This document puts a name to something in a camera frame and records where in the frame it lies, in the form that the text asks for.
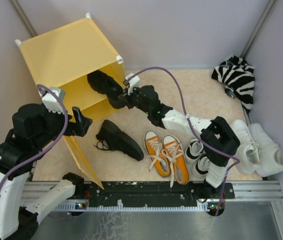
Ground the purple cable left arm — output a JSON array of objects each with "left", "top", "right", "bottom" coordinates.
[{"left": 0, "top": 84, "right": 69, "bottom": 238}]

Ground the yellow shoe cabinet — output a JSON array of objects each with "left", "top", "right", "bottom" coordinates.
[{"left": 15, "top": 14, "right": 125, "bottom": 122}]

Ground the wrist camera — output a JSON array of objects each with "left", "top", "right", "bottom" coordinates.
[
  {"left": 123, "top": 72, "right": 140, "bottom": 95},
  {"left": 42, "top": 87, "right": 66, "bottom": 114}
]

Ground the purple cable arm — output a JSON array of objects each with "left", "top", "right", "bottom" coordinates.
[
  {"left": 125, "top": 66, "right": 241, "bottom": 216},
  {"left": 0, "top": 84, "right": 69, "bottom": 238}
]

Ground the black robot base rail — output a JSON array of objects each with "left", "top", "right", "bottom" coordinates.
[{"left": 43, "top": 180, "right": 235, "bottom": 216}]

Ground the orange sneaker left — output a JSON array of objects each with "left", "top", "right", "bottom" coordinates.
[{"left": 143, "top": 130, "right": 171, "bottom": 178}]

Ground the black white sneaker left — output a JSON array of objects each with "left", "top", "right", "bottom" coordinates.
[{"left": 184, "top": 138, "right": 205, "bottom": 164}]

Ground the black white sneaker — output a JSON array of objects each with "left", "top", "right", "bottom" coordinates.
[
  {"left": 192, "top": 156, "right": 210, "bottom": 179},
  {"left": 184, "top": 138, "right": 205, "bottom": 164}
]

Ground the yellow cabinet door panel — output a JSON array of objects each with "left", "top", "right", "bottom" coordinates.
[{"left": 63, "top": 136, "right": 105, "bottom": 190}]

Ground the zebra striped cloth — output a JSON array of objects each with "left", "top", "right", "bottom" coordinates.
[{"left": 211, "top": 55, "right": 255, "bottom": 112}]

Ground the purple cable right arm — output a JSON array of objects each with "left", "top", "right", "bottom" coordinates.
[{"left": 125, "top": 66, "right": 241, "bottom": 216}]

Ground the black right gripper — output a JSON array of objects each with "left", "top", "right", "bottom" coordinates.
[{"left": 119, "top": 84, "right": 151, "bottom": 115}]

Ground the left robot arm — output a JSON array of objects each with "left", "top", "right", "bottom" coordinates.
[{"left": 0, "top": 103, "right": 93, "bottom": 240}]

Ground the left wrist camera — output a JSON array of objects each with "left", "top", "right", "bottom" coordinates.
[{"left": 42, "top": 87, "right": 66, "bottom": 114}]

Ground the orange sneaker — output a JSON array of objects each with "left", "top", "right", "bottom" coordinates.
[
  {"left": 143, "top": 130, "right": 171, "bottom": 178},
  {"left": 161, "top": 135, "right": 190, "bottom": 188}
]

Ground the black white sneaker right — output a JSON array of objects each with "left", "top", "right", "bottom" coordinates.
[{"left": 192, "top": 156, "right": 210, "bottom": 179}]

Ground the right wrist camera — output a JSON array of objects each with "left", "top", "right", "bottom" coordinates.
[{"left": 123, "top": 72, "right": 140, "bottom": 95}]

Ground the black shoe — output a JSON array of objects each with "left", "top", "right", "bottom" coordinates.
[
  {"left": 94, "top": 119, "right": 144, "bottom": 162},
  {"left": 87, "top": 70, "right": 126, "bottom": 109}
]

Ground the orange sneaker right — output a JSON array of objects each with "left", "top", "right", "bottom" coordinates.
[{"left": 161, "top": 135, "right": 190, "bottom": 188}]

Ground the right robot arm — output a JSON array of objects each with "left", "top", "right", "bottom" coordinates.
[{"left": 118, "top": 85, "right": 241, "bottom": 198}]

